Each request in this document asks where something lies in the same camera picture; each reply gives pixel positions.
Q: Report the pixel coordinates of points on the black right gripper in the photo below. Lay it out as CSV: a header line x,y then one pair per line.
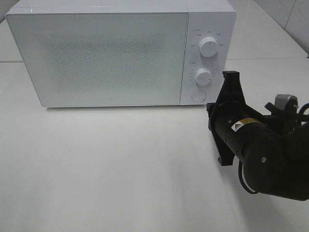
x,y
234,126

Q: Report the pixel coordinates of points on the round white door button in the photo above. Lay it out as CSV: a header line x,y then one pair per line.
x,y
199,96

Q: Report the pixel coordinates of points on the white timer knob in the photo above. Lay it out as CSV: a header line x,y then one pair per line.
x,y
203,77

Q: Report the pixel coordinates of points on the white microwave door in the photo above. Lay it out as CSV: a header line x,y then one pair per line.
x,y
77,60

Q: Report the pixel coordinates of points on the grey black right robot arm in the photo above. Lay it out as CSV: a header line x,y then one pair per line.
x,y
273,150

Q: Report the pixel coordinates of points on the upper white power knob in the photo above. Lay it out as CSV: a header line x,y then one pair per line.
x,y
208,46

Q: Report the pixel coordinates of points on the white microwave oven body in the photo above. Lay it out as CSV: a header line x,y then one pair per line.
x,y
205,17

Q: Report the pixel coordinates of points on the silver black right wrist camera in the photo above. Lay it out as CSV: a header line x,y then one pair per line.
x,y
285,106

